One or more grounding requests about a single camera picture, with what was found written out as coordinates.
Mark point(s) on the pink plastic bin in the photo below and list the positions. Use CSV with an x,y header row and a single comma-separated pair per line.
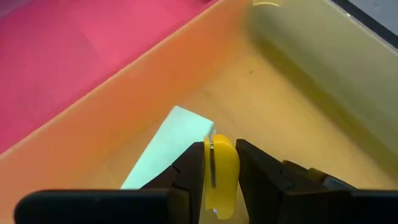
x,y
77,46

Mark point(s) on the yellow stapler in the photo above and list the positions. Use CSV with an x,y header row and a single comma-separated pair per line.
x,y
225,174

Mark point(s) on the yellow plastic bin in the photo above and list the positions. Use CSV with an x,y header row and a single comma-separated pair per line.
x,y
280,109

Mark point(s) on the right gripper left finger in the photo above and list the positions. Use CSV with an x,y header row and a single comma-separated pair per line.
x,y
155,205

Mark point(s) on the black table frame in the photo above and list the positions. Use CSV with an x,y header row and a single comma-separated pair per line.
x,y
373,22

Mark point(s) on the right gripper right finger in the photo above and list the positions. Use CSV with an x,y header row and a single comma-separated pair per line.
x,y
280,199

